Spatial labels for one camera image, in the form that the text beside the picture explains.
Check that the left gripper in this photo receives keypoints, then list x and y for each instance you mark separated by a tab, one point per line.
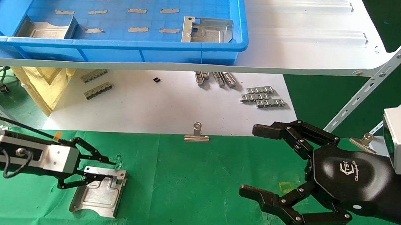
59	160

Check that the silver metal clip part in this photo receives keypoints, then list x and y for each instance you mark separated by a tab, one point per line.
201	77
218	78
229	79

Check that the grey notched metal strip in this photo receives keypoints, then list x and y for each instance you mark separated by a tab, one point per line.
94	75
98	90

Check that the silver binder clip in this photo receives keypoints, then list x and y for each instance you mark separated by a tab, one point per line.
196	138
365	141

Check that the blue plastic tray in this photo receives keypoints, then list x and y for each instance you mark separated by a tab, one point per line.
121	51

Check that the white metal shelf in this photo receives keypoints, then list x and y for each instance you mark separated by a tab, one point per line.
310	49

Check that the yellow woven bag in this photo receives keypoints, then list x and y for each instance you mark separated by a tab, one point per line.
44	87

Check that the green cloth mat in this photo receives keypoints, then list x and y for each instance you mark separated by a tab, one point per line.
200	181

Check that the silver notched metal strip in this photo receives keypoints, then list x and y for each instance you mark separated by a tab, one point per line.
255	97
260	90
270	102

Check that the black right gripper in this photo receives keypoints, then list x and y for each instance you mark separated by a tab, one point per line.
348	178

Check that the stamped sheet metal bracket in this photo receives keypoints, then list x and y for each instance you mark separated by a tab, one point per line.
208	34
47	30
96	196

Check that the small black block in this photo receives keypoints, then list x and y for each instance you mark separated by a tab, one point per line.
157	79

